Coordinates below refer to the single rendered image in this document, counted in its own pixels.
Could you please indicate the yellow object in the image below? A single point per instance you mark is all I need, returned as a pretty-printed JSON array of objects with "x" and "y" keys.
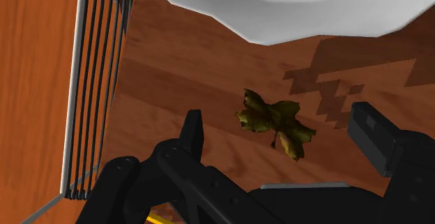
[{"x": 159, "y": 219}]

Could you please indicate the dry olive green leaf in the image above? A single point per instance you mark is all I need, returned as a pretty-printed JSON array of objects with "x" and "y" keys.
[{"x": 275, "y": 123}]

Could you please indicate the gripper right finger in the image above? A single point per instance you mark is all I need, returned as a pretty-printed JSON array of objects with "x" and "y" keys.
[{"x": 387, "y": 141}]

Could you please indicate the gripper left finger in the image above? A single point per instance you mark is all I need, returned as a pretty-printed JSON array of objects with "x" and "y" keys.
[{"x": 190, "y": 169}]

